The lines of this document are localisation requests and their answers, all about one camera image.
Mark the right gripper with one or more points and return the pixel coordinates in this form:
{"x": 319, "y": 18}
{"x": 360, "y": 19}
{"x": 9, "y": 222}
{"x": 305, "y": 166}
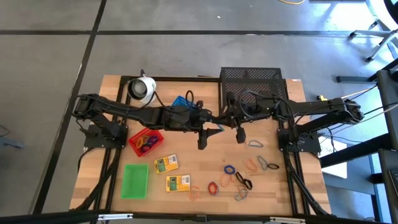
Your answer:
{"x": 252, "y": 113}

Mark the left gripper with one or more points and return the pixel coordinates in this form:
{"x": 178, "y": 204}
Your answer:
{"x": 199, "y": 119}

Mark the orange silicone wristband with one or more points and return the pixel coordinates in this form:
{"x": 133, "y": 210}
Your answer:
{"x": 221, "y": 180}
{"x": 247, "y": 163}
{"x": 190, "y": 193}
{"x": 247, "y": 187}

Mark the black silicone wristband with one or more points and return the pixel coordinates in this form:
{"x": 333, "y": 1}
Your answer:
{"x": 269, "y": 166}
{"x": 237, "y": 175}
{"x": 249, "y": 186}

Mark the yellow green crayon box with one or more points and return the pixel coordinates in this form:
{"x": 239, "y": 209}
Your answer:
{"x": 166, "y": 164}
{"x": 178, "y": 183}

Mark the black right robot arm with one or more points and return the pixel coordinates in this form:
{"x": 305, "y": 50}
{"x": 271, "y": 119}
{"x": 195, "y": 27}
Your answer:
{"x": 317, "y": 109}

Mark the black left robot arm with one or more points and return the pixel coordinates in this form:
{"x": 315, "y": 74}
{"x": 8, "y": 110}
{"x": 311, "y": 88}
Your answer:
{"x": 124, "y": 110}

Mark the blue plastic basket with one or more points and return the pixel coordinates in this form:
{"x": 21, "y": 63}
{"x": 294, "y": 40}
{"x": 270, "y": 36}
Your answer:
{"x": 178, "y": 102}

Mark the black mesh metal shelf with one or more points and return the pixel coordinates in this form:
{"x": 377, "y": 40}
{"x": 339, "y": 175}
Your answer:
{"x": 252, "y": 77}

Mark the red plastic basket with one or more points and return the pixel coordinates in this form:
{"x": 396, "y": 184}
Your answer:
{"x": 134, "y": 146}

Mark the green plastic basket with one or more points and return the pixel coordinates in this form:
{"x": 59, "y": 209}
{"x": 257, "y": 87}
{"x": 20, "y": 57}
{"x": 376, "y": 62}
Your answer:
{"x": 134, "y": 182}

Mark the white paper sheet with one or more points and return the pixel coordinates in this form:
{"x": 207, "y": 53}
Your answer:
{"x": 337, "y": 168}

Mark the white metal stand legs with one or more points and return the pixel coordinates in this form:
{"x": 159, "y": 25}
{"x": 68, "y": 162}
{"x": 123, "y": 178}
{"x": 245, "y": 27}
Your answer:
{"x": 373, "y": 32}

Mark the white round tabletop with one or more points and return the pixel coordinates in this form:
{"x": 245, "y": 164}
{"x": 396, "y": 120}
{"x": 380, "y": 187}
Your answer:
{"x": 377, "y": 9}

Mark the black aluminium rig frame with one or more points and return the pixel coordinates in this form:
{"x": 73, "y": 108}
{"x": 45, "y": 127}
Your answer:
{"x": 174, "y": 79}

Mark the silver metal bracket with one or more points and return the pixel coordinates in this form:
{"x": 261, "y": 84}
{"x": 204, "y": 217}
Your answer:
{"x": 115, "y": 216}
{"x": 287, "y": 220}

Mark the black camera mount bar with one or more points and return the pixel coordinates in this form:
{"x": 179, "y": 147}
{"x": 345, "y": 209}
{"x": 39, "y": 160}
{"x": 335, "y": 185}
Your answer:
{"x": 62, "y": 217}

